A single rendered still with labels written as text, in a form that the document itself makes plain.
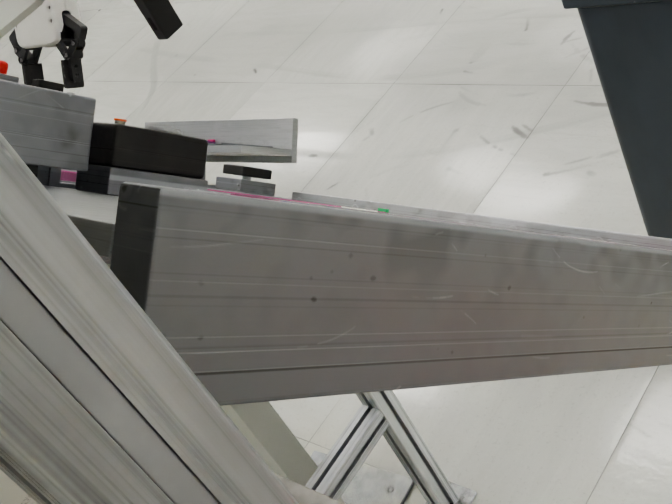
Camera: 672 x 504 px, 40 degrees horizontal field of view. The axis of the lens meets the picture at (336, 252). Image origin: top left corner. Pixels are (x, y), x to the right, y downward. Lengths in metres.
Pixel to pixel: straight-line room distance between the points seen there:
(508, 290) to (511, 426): 1.40
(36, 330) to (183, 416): 0.04
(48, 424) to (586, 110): 2.29
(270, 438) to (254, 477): 1.35
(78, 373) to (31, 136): 0.40
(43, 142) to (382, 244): 0.32
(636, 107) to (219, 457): 1.34
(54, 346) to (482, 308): 0.21
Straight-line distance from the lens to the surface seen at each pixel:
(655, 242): 0.93
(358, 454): 1.47
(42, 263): 0.19
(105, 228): 0.27
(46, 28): 1.39
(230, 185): 1.18
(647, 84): 1.49
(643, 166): 1.61
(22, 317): 0.19
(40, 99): 0.59
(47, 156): 0.60
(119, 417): 0.21
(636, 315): 0.49
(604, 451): 1.70
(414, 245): 0.33
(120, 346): 0.20
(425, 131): 2.62
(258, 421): 1.55
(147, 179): 0.62
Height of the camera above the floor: 1.36
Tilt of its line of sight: 35 degrees down
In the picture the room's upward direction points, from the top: 31 degrees counter-clockwise
